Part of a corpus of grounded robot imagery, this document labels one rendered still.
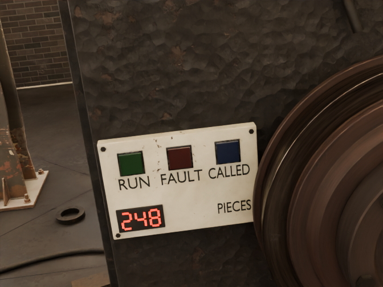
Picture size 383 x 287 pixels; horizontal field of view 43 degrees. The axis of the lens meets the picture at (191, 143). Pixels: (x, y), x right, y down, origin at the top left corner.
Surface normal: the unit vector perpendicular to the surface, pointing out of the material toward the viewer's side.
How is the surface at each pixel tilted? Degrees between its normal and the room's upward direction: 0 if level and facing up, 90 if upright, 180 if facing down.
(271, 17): 90
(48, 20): 90
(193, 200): 90
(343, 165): 54
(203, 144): 90
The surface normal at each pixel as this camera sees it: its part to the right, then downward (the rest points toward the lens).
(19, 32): 0.09, 0.36
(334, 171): -0.71, -0.26
